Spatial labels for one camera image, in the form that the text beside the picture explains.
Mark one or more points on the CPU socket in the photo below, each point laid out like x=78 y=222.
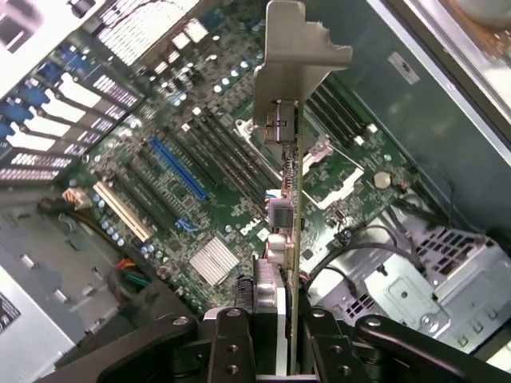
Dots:
x=335 y=179

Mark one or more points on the white expansion slot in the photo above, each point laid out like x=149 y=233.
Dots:
x=123 y=211

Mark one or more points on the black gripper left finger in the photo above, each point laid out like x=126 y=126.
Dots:
x=231 y=351

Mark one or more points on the black RAM slot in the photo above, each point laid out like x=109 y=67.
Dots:
x=333 y=117
x=347 y=105

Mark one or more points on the blue expansion slot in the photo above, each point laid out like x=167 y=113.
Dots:
x=179 y=169

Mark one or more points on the silver chipset heat sink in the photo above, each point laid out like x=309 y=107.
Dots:
x=215 y=261

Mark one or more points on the perforated silver disk bay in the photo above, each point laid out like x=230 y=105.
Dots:
x=399 y=295

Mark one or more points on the green motherboard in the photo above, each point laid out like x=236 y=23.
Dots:
x=223 y=215

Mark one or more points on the open dark PC case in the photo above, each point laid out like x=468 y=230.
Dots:
x=399 y=127

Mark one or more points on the silver coin battery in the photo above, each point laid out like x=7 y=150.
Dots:
x=381 y=179

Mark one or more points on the grey power supply unit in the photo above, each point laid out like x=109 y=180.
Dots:
x=36 y=279

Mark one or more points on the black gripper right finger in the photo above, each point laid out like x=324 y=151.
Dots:
x=335 y=359

